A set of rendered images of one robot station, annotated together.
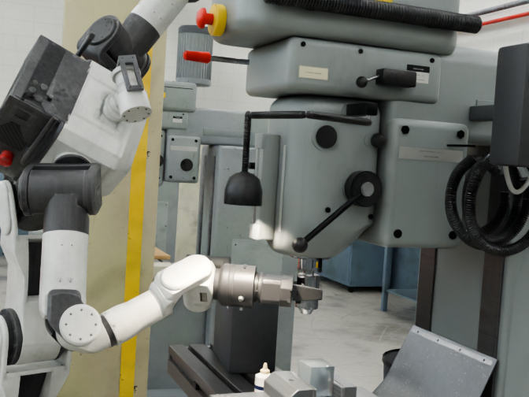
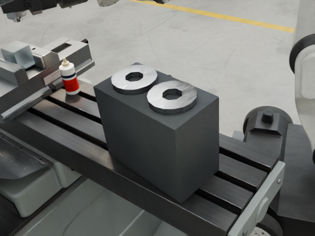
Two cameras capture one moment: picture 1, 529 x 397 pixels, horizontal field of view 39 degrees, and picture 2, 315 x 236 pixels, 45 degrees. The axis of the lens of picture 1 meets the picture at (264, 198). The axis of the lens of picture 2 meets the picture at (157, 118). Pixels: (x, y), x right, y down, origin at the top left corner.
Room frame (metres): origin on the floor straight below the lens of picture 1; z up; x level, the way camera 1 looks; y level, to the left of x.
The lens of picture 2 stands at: (2.51, -0.24, 1.54)
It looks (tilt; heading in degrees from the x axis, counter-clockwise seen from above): 38 degrees down; 153
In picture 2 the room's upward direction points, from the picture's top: 7 degrees counter-clockwise
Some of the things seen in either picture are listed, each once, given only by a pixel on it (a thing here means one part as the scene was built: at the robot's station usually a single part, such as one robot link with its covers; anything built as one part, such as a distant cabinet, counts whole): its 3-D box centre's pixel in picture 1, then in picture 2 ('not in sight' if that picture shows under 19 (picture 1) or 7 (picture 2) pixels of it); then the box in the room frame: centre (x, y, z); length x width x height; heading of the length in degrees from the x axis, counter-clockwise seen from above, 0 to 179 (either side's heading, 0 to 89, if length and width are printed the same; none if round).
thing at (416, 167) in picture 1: (397, 181); not in sight; (1.61, -0.28, 1.47); 0.24 x 0.19 x 0.26; 22
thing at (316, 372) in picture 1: (315, 377); (18, 55); (1.48, -0.12, 1.07); 0.06 x 0.05 x 0.06; 22
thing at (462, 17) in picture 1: (376, 10); not in sight; (1.42, -0.19, 1.79); 0.45 x 0.04 x 0.04; 112
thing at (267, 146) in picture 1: (264, 187); not in sight; (1.50, 0.00, 1.45); 0.04 x 0.04 x 0.21; 22
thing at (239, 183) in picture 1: (243, 187); not in sight; (1.41, 0.04, 1.44); 0.07 x 0.07 x 0.06
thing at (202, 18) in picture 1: (205, 18); not in sight; (1.45, 0.13, 1.76); 0.04 x 0.03 x 0.04; 22
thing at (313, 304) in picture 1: (307, 293); (13, 4); (1.54, -0.10, 1.23); 0.05 x 0.05 x 0.06
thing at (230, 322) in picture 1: (244, 324); (157, 126); (1.97, 0.03, 1.06); 0.22 x 0.12 x 0.20; 15
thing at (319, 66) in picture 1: (341, 76); not in sight; (1.56, -0.14, 1.68); 0.34 x 0.24 x 0.10; 112
